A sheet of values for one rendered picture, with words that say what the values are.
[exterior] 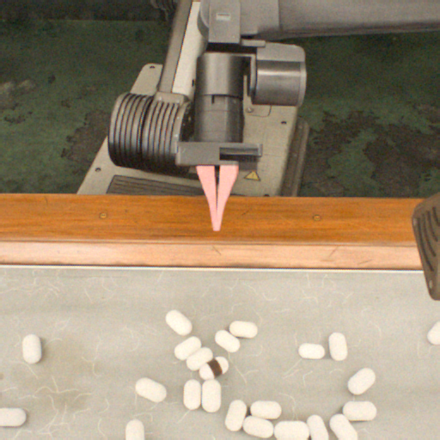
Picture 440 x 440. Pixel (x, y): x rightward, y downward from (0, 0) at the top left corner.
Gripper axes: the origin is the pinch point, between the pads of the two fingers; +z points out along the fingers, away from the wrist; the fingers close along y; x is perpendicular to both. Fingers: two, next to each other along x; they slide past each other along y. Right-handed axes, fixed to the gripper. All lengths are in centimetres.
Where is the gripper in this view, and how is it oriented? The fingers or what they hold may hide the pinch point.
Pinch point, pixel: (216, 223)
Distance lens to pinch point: 69.5
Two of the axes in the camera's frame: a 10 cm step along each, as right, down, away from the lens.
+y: 10.0, 0.2, -0.2
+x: 0.2, 0.2, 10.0
